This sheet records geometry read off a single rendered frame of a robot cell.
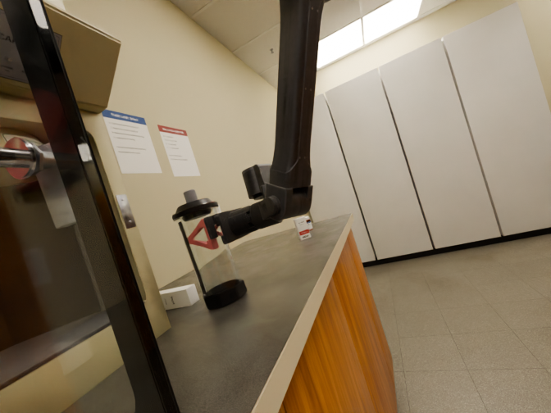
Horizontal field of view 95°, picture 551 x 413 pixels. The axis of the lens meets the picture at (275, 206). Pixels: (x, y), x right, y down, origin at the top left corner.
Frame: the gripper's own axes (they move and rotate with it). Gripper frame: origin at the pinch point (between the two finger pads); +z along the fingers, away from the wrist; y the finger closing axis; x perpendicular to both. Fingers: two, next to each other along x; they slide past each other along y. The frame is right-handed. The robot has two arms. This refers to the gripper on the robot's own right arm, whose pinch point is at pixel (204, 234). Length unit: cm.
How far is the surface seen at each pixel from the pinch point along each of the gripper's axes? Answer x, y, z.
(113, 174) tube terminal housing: -17.9, 11.9, 6.7
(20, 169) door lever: -8.0, 39.3, -20.4
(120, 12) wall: -119, -53, 46
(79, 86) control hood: -32.7, 16.5, 1.7
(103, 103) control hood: -31.5, 11.6, 3.1
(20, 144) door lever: -9.3, 39.2, -21.1
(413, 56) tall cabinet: -100, -267, -114
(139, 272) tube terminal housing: 2.6, 13.1, 7.5
